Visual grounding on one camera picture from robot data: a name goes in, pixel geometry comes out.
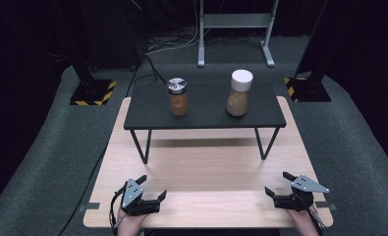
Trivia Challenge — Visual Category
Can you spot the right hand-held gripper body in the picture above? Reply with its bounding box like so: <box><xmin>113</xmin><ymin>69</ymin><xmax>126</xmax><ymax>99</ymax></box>
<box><xmin>273</xmin><ymin>174</ymin><xmax>331</xmax><ymax>212</ymax></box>

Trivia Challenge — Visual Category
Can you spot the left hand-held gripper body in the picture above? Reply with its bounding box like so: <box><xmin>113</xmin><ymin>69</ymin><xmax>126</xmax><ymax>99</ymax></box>
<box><xmin>120</xmin><ymin>178</ymin><xmax>160</xmax><ymax>217</ymax></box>

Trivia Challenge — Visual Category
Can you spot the black metal shelf rack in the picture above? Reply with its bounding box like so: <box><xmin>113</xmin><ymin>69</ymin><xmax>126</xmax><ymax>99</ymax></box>
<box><xmin>123</xmin><ymin>82</ymin><xmax>288</xmax><ymax>165</ymax></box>

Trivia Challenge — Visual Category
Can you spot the black floor cable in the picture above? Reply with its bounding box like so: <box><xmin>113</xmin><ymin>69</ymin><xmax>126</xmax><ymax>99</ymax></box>
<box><xmin>125</xmin><ymin>53</ymin><xmax>168</xmax><ymax>98</ymax></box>

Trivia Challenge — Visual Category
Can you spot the grey tape strip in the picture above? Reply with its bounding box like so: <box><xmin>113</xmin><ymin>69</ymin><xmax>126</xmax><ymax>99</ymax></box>
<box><xmin>314</xmin><ymin>202</ymin><xmax>339</xmax><ymax>211</ymax></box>
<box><xmin>79</xmin><ymin>202</ymin><xmax>101</xmax><ymax>211</ymax></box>

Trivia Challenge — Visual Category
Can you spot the person's left hand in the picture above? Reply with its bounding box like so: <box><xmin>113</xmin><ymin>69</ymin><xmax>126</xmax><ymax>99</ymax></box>
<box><xmin>117</xmin><ymin>206</ymin><xmax>150</xmax><ymax>234</ymax></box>

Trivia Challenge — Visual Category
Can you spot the black stand with striped base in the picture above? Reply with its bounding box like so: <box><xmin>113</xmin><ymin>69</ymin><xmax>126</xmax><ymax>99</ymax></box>
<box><xmin>283</xmin><ymin>0</ymin><xmax>333</xmax><ymax>103</ymax></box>
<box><xmin>68</xmin><ymin>32</ymin><xmax>118</xmax><ymax>107</ymax></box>

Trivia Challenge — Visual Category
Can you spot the right hand-held gripper cable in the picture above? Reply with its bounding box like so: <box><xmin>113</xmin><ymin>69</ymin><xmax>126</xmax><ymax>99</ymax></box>
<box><xmin>307</xmin><ymin>207</ymin><xmax>325</xmax><ymax>236</ymax></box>

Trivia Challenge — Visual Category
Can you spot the glass spice jar silver lid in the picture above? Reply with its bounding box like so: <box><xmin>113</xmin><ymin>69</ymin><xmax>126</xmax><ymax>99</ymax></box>
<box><xmin>166</xmin><ymin>77</ymin><xmax>190</xmax><ymax>117</ymax></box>

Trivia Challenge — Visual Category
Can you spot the glass spice jar white cap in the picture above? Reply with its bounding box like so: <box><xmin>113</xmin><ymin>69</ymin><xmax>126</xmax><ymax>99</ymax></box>
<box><xmin>225</xmin><ymin>69</ymin><xmax>254</xmax><ymax>118</ymax></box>

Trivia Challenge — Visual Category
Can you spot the grey metal stand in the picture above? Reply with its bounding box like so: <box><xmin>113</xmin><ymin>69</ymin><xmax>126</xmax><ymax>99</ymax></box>
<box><xmin>196</xmin><ymin>0</ymin><xmax>280</xmax><ymax>69</ymax></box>

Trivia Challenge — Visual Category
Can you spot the hand-held gripper cable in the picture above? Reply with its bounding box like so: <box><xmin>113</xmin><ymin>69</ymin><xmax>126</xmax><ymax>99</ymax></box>
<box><xmin>108</xmin><ymin>186</ymin><xmax>128</xmax><ymax>231</ymax></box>
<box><xmin>307</xmin><ymin>207</ymin><xmax>325</xmax><ymax>236</ymax></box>

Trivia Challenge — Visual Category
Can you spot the long thin floor cable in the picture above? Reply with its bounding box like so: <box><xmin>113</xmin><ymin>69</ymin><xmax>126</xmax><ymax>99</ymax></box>
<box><xmin>57</xmin><ymin>144</ymin><xmax>109</xmax><ymax>236</ymax></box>

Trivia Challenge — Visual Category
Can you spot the left hand-held gripper cable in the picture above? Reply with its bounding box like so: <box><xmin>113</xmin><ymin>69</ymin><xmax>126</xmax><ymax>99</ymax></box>
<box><xmin>108</xmin><ymin>186</ymin><xmax>128</xmax><ymax>231</ymax></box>

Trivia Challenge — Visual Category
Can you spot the person's right hand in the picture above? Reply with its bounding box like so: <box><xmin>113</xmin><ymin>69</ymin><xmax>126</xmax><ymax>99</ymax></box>
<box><xmin>285</xmin><ymin>204</ymin><xmax>320</xmax><ymax>230</ymax></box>

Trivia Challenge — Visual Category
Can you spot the bundle of floor cables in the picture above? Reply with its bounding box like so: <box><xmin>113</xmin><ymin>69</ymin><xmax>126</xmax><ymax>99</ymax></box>
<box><xmin>145</xmin><ymin>29</ymin><xmax>258</xmax><ymax>55</ymax></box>

